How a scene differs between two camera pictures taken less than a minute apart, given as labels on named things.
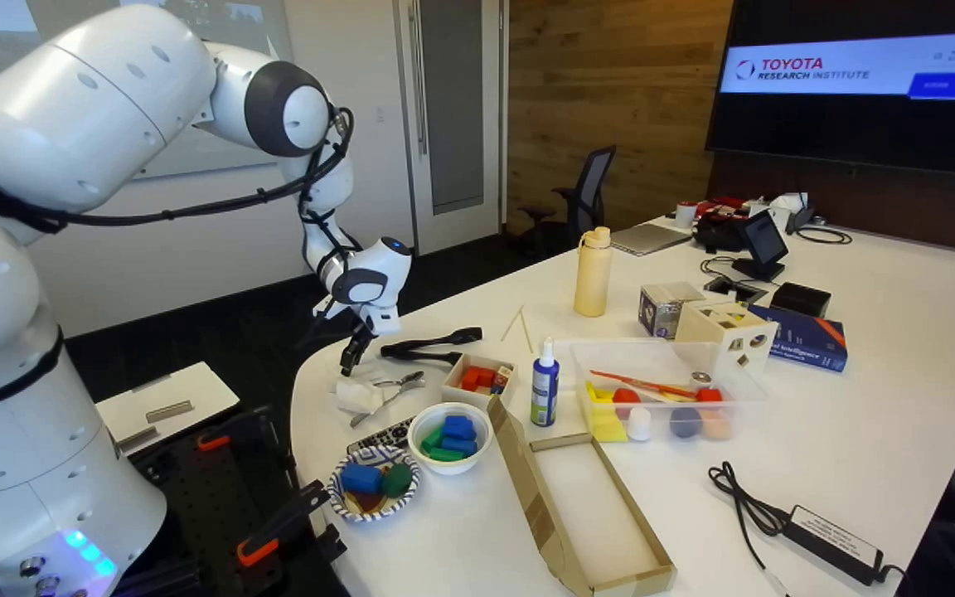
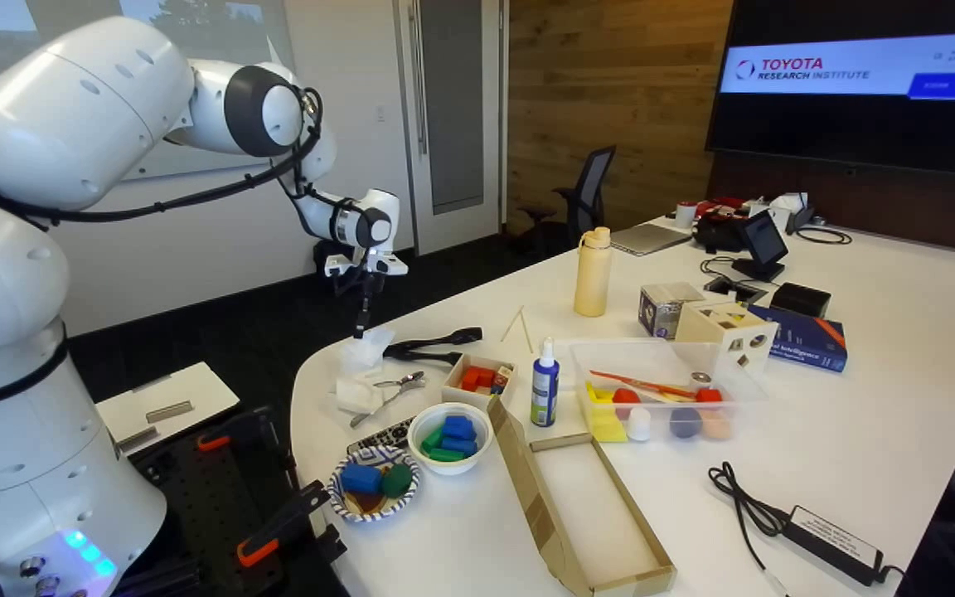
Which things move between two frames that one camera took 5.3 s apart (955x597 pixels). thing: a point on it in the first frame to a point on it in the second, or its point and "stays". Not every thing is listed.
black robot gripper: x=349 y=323 to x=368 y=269
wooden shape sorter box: x=725 y=338 stays
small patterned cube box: x=660 y=319 stays
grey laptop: x=651 y=236 stays
